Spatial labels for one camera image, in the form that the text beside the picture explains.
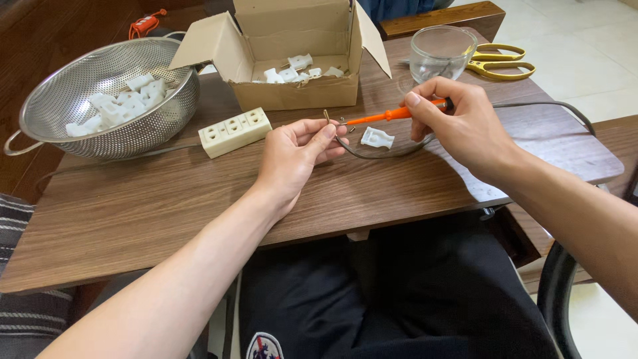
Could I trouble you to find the clear glass bowl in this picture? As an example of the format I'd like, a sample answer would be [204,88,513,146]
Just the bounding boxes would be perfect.
[410,26,478,84]

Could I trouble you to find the pile of white plugs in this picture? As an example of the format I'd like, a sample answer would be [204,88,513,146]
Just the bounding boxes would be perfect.
[65,73,176,138]

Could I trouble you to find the black chair armrest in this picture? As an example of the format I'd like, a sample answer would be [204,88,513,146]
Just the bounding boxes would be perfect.
[537,242,585,359]

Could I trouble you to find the yellow handled scissors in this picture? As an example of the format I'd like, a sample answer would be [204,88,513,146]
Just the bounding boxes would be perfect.
[399,43,536,81]

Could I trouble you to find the grey electric cable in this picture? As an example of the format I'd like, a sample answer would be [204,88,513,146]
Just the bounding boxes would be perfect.
[335,100,597,160]

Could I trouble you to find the orange corded device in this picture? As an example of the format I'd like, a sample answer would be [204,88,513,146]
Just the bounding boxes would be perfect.
[129,9,168,41]

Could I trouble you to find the person's left hand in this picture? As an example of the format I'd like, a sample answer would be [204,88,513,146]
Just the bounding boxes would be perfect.
[252,119,350,220]

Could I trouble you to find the heap of white plug parts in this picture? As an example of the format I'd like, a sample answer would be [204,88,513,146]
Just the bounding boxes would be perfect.
[252,53,346,84]

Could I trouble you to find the orange handled screwdriver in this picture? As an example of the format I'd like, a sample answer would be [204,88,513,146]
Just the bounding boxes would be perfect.
[340,98,454,126]

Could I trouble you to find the blue denim cloth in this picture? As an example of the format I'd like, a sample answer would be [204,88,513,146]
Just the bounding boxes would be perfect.
[358,0,455,26]

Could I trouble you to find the person's black trousers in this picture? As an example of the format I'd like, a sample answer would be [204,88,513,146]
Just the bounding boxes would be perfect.
[239,212,560,359]

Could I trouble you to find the person's right hand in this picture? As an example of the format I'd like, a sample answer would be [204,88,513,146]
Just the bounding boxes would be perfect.
[399,76,521,185]

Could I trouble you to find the striped grey cushion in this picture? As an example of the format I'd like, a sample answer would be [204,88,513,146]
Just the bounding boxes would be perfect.
[0,193,75,359]

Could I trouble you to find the cream power strip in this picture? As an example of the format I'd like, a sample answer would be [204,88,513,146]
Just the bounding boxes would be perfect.
[198,107,273,159]

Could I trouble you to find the open cardboard box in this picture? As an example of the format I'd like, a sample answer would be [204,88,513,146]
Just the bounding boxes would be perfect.
[168,0,392,112]

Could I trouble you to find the white plug shell half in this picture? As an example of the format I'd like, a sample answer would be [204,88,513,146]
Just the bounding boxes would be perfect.
[360,127,395,149]

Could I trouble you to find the steel perforated colander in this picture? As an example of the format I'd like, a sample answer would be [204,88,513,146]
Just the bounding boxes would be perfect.
[4,31,201,160]

